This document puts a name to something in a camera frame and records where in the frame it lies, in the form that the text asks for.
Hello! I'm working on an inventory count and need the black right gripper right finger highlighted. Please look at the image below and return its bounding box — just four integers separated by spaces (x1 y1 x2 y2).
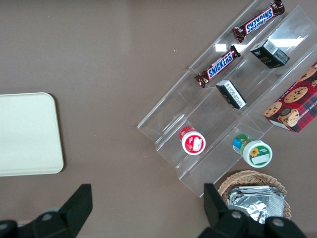
198 183 308 238

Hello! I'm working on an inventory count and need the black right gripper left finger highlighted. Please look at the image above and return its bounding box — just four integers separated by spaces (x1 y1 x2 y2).
0 183 93 238

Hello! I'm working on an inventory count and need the foil wrapped sandwich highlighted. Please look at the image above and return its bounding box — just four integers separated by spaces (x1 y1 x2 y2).
226 185 286 225

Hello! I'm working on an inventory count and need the woven wicker basket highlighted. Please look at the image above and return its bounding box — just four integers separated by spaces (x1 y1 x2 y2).
217 170 292 220

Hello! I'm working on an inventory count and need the cream plastic tray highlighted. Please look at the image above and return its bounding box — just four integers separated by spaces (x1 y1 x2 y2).
0 92 64 177

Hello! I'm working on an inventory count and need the green sunflower lidded cup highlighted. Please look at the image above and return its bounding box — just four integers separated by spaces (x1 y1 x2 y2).
232 134 273 169

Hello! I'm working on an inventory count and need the red lidded yogurt cup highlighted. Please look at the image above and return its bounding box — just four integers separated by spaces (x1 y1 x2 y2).
179 125 207 156

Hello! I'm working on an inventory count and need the clear acrylic tiered display stand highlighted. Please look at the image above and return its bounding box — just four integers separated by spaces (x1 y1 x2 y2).
137 0 317 198

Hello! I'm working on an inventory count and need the dark green small carton box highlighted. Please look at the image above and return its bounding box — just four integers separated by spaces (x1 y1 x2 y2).
215 80 247 110
250 39 291 69

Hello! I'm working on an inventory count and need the red plaid cookie box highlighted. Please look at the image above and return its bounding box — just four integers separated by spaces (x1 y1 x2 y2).
263 61 317 134

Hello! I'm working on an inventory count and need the Snickers chocolate bar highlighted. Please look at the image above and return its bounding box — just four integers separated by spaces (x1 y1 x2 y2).
194 45 241 89
232 0 285 44

